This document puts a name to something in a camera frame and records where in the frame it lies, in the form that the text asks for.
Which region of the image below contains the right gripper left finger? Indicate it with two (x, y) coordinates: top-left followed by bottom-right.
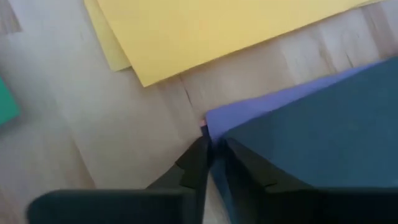
(26, 136), (213, 224)

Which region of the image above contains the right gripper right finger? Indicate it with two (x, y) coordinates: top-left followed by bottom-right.
(223, 138), (398, 224)

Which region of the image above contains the dark grey paper sheet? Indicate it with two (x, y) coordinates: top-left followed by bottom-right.
(210, 57), (398, 224)

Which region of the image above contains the green paper sheet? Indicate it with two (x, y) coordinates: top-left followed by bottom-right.
(0, 75), (22, 126)

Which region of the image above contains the yellow paper sheet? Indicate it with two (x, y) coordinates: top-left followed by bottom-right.
(95, 0), (388, 88)
(83, 0), (132, 73)

